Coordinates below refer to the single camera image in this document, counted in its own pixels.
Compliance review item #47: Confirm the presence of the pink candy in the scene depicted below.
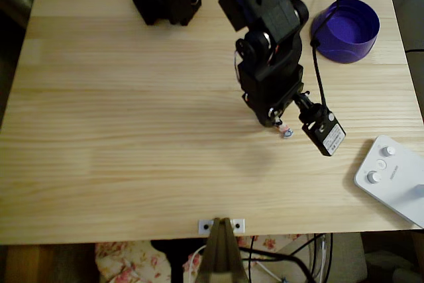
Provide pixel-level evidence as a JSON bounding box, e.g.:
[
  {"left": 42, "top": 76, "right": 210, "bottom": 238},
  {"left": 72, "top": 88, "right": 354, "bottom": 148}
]
[{"left": 277, "top": 123, "right": 294, "bottom": 139}]

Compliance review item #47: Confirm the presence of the purple bowl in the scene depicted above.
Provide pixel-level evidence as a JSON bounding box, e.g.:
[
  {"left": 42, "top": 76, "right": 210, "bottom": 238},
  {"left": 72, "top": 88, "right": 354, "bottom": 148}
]
[{"left": 309, "top": 0, "right": 381, "bottom": 64}]

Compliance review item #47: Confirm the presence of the white device with knobs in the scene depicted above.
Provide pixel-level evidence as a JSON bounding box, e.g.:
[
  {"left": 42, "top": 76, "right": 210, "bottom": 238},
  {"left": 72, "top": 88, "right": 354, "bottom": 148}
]
[{"left": 353, "top": 135, "right": 424, "bottom": 230}]

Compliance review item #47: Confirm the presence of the floral cloth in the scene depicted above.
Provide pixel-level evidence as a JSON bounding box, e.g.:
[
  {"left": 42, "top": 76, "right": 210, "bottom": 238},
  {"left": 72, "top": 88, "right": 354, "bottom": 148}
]
[{"left": 95, "top": 233, "right": 304, "bottom": 283}]

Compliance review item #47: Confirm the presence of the black camera cable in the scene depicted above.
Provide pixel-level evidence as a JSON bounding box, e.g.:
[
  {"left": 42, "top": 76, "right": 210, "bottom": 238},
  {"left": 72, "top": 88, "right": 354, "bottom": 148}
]
[{"left": 309, "top": 0, "right": 341, "bottom": 111}]

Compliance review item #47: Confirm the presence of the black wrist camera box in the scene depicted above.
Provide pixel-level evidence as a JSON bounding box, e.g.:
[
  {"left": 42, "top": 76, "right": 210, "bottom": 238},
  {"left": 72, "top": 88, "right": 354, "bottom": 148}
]
[{"left": 293, "top": 92, "right": 347, "bottom": 158}]

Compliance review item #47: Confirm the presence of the white mounting bracket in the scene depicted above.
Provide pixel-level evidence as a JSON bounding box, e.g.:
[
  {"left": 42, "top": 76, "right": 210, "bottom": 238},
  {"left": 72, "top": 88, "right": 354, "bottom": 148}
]
[{"left": 197, "top": 218, "right": 246, "bottom": 234}]

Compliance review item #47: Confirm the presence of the thick black cable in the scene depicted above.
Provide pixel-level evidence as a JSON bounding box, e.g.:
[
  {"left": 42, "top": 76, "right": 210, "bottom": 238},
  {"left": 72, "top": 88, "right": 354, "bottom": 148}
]
[{"left": 238, "top": 246, "right": 317, "bottom": 283}]

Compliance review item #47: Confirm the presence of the olive camera stand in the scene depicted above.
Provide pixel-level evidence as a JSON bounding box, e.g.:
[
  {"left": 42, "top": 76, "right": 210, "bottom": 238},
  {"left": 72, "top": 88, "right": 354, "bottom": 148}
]
[{"left": 197, "top": 217, "right": 248, "bottom": 283}]

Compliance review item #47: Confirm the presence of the thin black cable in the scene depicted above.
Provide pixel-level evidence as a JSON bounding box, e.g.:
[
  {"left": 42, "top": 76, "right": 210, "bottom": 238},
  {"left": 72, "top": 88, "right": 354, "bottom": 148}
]
[{"left": 309, "top": 233, "right": 334, "bottom": 283}]

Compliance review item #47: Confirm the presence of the white cable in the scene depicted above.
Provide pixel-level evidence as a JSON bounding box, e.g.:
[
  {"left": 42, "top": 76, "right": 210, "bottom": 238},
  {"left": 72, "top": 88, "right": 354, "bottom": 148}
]
[{"left": 183, "top": 245, "right": 208, "bottom": 277}]

